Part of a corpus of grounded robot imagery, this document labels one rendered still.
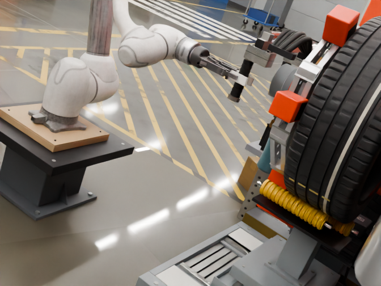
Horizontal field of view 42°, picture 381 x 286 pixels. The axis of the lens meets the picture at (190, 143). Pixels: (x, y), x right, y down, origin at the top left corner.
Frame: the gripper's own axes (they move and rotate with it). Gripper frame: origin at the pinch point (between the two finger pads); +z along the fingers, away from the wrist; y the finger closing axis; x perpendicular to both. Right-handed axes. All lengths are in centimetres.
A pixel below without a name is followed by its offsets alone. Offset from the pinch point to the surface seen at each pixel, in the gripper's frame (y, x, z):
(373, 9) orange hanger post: -60, 36, 15
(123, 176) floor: -41, -83, -60
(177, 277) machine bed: 9, -75, 11
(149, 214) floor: -27, -83, -30
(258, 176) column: -74, -57, -5
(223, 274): 1, -68, 23
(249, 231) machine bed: -53, -75, 10
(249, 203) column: -74, -72, -3
